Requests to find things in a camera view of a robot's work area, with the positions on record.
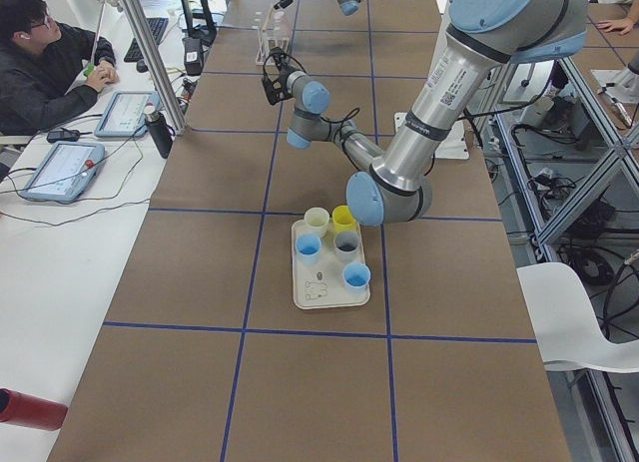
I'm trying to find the teach pendant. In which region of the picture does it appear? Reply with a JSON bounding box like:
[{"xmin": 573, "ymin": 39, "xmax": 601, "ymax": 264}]
[
  {"xmin": 18, "ymin": 142, "xmax": 106, "ymax": 204},
  {"xmin": 94, "ymin": 91, "xmax": 161, "ymax": 138}
]

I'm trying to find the far teach pendant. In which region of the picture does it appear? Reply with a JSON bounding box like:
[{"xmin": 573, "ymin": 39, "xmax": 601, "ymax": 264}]
[{"xmin": 94, "ymin": 91, "xmax": 161, "ymax": 138}]

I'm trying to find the red water bottle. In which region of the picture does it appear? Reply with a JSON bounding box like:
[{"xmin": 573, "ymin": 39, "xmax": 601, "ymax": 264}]
[{"xmin": 1, "ymin": 388, "xmax": 68, "ymax": 431}]

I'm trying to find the light blue cup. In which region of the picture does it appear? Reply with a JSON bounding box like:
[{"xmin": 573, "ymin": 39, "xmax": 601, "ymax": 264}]
[
  {"xmin": 342, "ymin": 261, "xmax": 371, "ymax": 295},
  {"xmin": 295, "ymin": 232, "xmax": 322, "ymax": 265}
]

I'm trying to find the black computer mouse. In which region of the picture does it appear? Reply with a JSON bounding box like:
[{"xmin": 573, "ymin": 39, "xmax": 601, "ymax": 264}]
[{"xmin": 136, "ymin": 59, "xmax": 149, "ymax": 73}]

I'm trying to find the white cup rack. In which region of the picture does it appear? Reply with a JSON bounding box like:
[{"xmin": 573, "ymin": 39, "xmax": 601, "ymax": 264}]
[{"xmin": 254, "ymin": 8, "xmax": 293, "ymax": 65}]

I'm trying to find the near teach pendant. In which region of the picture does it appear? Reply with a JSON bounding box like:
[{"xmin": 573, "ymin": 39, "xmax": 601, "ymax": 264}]
[{"xmin": 18, "ymin": 142, "xmax": 106, "ymax": 204}]

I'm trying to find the black monitor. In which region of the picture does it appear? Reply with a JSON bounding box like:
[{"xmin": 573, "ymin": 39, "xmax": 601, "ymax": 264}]
[{"xmin": 176, "ymin": 0, "xmax": 219, "ymax": 46}]

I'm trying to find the black thermos bottle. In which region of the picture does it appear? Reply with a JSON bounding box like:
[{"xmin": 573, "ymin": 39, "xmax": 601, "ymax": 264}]
[{"xmin": 143, "ymin": 103, "xmax": 173, "ymax": 159}]

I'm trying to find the cream cup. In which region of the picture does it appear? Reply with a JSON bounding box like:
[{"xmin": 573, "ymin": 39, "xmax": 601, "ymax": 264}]
[{"xmin": 304, "ymin": 207, "xmax": 330, "ymax": 238}]

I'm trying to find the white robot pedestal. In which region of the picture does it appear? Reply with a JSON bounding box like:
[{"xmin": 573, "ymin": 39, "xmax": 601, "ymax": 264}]
[{"xmin": 391, "ymin": 112, "xmax": 469, "ymax": 163}]

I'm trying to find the yellow cup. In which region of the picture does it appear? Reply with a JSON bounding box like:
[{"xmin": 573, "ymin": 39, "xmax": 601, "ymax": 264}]
[{"xmin": 331, "ymin": 205, "xmax": 357, "ymax": 233}]

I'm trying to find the seated person in black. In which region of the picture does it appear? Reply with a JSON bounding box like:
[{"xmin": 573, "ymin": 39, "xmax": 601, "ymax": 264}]
[{"xmin": 1, "ymin": 0, "xmax": 118, "ymax": 136}]

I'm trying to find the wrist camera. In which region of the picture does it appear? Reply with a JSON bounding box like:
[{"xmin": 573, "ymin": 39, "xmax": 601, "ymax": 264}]
[{"xmin": 262, "ymin": 47, "xmax": 296, "ymax": 106}]

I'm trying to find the cream plastic tray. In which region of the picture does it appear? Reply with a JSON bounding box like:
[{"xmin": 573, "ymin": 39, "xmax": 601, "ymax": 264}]
[{"xmin": 291, "ymin": 220, "xmax": 370, "ymax": 309}]

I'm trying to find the aluminium frame post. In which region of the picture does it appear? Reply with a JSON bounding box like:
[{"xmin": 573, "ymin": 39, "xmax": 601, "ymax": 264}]
[{"xmin": 120, "ymin": 0, "xmax": 186, "ymax": 135}]

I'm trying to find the black keyboard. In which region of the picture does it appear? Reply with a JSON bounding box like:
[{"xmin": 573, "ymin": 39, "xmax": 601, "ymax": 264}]
[{"xmin": 122, "ymin": 16, "xmax": 171, "ymax": 64}]

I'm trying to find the white chair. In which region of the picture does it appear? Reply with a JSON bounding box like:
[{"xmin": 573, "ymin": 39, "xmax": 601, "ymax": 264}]
[{"xmin": 517, "ymin": 262, "xmax": 638, "ymax": 373}]

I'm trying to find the black label box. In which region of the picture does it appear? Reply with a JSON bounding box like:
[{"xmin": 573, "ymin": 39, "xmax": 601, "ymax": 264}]
[{"xmin": 183, "ymin": 37, "xmax": 204, "ymax": 76}]

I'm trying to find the grey cup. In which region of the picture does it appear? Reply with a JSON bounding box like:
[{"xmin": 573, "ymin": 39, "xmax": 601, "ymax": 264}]
[{"xmin": 333, "ymin": 231, "xmax": 360, "ymax": 261}]

